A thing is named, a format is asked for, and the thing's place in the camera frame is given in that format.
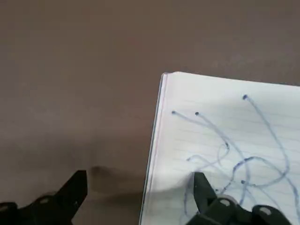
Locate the lined paper notebook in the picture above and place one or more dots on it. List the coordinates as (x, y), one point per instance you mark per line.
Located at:
(234, 117)

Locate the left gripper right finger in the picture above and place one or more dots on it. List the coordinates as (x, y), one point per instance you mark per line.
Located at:
(222, 213)

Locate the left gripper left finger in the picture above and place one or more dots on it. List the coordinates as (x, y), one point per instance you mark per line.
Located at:
(47, 208)

